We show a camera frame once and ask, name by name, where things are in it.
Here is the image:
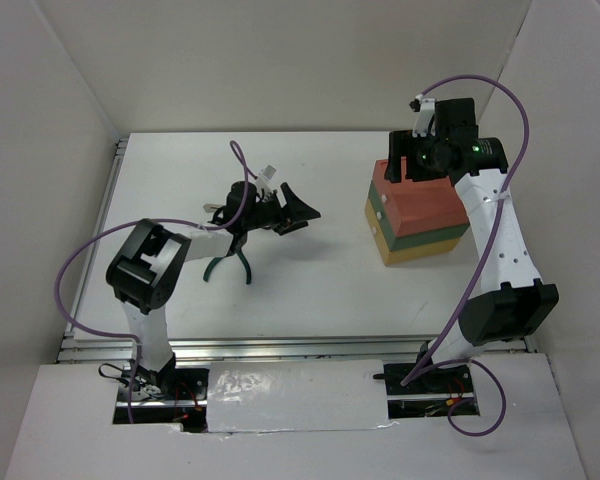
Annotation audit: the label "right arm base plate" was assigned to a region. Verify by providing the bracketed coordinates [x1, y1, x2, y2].
[372, 363, 474, 399]

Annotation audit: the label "white foam board cover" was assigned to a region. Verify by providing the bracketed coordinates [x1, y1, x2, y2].
[206, 360, 389, 433]

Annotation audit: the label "green handled pliers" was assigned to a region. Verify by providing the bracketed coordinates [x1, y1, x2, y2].
[203, 249, 252, 285]

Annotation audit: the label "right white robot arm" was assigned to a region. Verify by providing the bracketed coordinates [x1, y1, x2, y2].
[384, 96, 559, 392]

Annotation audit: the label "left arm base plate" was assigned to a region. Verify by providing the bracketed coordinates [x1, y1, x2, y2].
[115, 368, 209, 408]

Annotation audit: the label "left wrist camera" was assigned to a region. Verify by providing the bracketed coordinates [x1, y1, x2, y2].
[255, 165, 276, 196]

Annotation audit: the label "green middle drawer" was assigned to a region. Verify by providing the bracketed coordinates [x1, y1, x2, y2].
[368, 180, 469, 252]

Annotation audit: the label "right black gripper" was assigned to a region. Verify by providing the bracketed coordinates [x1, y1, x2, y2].
[382, 128, 447, 183]

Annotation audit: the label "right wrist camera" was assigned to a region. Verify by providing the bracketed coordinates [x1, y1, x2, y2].
[409, 95, 436, 138]

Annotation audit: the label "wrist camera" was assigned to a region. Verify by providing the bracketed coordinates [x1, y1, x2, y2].
[409, 95, 436, 138]
[255, 165, 276, 196]

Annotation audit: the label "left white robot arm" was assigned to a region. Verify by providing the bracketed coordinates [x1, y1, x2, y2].
[106, 181, 321, 399]

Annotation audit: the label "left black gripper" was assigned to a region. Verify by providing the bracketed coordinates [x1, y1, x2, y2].
[243, 183, 320, 237]

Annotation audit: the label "red top drawer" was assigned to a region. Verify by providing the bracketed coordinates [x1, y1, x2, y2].
[372, 159, 469, 237]

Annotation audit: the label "yellow bottom drawer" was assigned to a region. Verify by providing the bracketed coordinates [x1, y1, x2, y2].
[365, 199, 460, 266]

